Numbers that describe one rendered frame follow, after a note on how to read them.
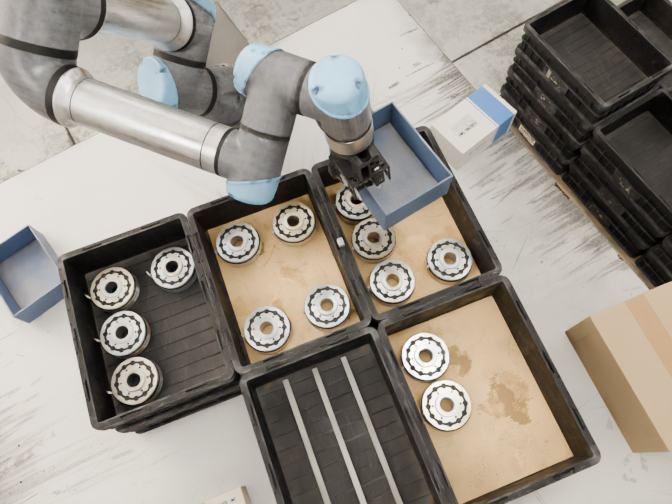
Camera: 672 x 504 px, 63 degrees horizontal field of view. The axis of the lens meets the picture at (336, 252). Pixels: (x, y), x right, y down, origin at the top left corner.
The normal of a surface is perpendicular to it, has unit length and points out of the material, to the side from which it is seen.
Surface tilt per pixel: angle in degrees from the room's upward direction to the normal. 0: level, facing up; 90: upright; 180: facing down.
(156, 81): 51
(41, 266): 0
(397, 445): 0
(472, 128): 0
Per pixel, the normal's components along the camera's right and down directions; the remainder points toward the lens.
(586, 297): -0.04, -0.36
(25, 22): 0.15, 0.40
